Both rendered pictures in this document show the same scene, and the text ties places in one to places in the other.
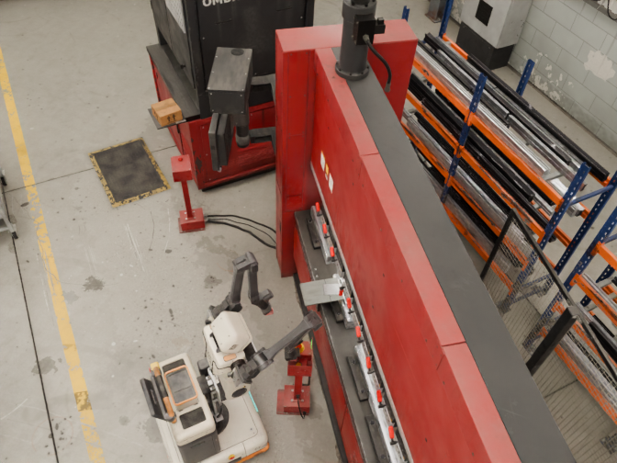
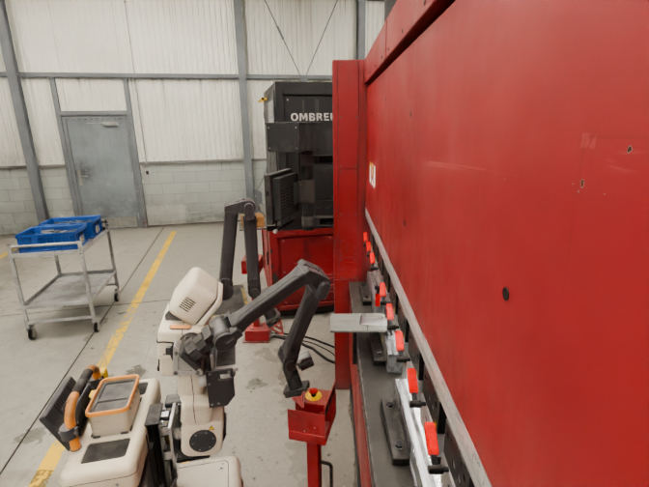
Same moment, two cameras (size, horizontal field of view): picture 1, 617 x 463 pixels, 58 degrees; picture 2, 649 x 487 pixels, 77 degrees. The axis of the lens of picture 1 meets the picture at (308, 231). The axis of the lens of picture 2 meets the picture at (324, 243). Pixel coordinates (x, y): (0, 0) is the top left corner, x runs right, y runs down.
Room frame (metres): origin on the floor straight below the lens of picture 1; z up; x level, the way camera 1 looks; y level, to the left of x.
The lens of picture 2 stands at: (0.35, -0.49, 1.92)
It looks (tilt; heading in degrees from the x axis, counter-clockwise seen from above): 16 degrees down; 17
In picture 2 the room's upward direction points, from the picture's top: 1 degrees counter-clockwise
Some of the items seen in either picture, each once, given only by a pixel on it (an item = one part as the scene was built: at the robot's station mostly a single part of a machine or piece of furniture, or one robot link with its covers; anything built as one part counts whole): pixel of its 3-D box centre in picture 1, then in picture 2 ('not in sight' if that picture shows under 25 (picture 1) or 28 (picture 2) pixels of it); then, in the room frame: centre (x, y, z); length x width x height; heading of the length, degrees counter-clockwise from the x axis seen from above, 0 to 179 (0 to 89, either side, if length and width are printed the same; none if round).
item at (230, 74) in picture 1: (234, 118); (296, 181); (3.24, 0.60, 1.53); 0.51 x 0.25 x 0.85; 1
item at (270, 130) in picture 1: (267, 147); (330, 224); (3.34, 0.36, 1.18); 0.40 x 0.24 x 0.07; 16
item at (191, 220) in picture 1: (185, 194); (254, 297); (3.48, 1.14, 0.41); 0.25 x 0.20 x 0.83; 106
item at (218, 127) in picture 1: (222, 132); (283, 195); (3.19, 0.68, 1.42); 0.45 x 0.12 x 0.36; 1
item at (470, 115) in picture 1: (476, 153); not in sight; (3.77, -1.44, 0.87); 2.20 x 0.50 x 1.75; 29
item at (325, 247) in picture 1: (322, 233); (375, 292); (2.69, -0.10, 0.92); 0.50 x 0.06 x 0.10; 16
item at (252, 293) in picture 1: (252, 280); (251, 249); (1.90, 0.31, 1.40); 0.11 x 0.06 x 0.43; 29
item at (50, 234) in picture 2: not in sight; (54, 238); (3.23, 3.09, 0.92); 0.50 x 0.36 x 0.18; 119
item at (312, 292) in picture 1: (320, 291); (356, 322); (2.13, -0.11, 1.00); 0.26 x 0.18 x 0.01; 106
